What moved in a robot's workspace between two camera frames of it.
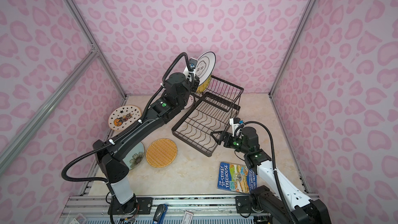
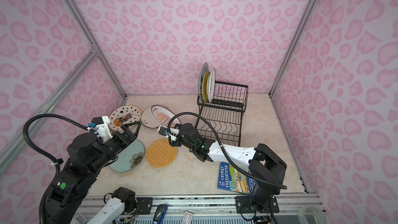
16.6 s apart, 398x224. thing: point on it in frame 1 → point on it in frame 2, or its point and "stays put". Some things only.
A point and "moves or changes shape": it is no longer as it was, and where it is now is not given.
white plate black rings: [204, 66] → [210, 84]
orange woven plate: [161, 153] stays put
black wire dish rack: [212, 111] moves or changes shape
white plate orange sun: [190, 101] moves or changes shape
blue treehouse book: [237, 178] stays put
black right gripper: [223, 137] → [179, 126]
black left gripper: [195, 84] → [130, 137]
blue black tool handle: [160, 213] stays put
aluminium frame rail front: [98, 205] stays put
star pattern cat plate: [124, 116] stays put
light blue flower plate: [136, 157] stays put
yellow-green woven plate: [201, 87] moves or changes shape
